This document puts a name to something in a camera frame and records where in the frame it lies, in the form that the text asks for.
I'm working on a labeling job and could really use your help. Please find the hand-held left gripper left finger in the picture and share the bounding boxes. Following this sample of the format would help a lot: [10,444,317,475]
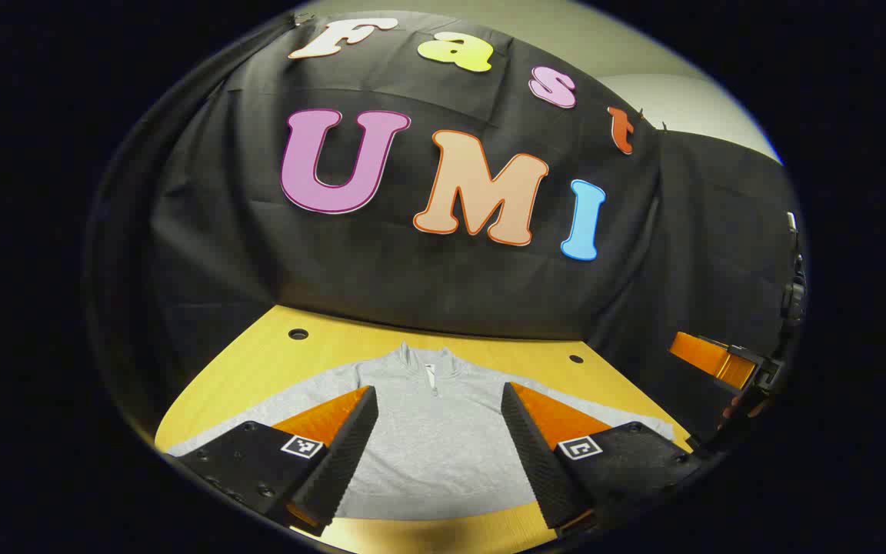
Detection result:
[169,385,380,538]

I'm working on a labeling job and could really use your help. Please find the black backdrop cloth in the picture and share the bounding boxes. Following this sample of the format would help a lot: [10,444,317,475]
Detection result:
[85,9,809,455]

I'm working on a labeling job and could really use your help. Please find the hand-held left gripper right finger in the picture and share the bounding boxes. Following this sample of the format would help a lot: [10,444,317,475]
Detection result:
[500,382,702,539]

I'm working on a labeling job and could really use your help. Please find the grey zip-neck sweatshirt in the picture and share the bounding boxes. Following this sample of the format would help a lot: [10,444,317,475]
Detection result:
[166,342,678,522]

